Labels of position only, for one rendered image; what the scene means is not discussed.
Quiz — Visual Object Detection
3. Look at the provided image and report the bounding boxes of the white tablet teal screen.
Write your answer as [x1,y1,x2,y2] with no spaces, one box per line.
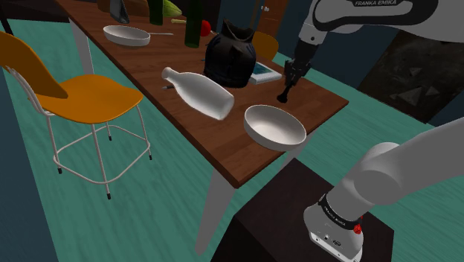
[248,61,283,86]

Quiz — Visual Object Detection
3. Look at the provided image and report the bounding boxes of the brown door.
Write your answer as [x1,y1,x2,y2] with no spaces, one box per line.
[256,0,289,38]

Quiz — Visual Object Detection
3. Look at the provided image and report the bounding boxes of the black backpack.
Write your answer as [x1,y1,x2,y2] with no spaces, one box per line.
[203,19,257,89]

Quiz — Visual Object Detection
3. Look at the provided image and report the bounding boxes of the white bowl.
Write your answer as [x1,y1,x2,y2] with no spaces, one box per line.
[243,104,308,152]
[103,24,152,48]

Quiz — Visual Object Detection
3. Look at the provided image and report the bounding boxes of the white bottle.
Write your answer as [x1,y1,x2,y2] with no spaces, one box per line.
[161,66,236,121]

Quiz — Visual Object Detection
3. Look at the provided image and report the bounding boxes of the dark green bottle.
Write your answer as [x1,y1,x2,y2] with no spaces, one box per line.
[184,0,204,49]
[148,0,165,26]

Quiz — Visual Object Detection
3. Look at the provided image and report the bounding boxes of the brown wooden table white legs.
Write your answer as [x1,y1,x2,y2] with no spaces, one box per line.
[54,0,351,257]

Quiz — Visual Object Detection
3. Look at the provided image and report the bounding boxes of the yellow-green fruit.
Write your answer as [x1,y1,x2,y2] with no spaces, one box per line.
[162,0,183,18]

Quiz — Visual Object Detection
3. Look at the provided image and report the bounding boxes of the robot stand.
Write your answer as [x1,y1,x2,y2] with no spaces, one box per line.
[210,157,396,262]

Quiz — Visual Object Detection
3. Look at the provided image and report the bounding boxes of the grey pouch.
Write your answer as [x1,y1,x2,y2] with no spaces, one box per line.
[109,0,131,25]

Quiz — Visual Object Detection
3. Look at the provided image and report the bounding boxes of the dark table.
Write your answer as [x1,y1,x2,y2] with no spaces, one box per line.
[0,0,71,36]

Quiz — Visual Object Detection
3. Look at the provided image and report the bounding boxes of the orange chair white frame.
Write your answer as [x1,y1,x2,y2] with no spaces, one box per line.
[251,31,280,62]
[0,31,153,200]

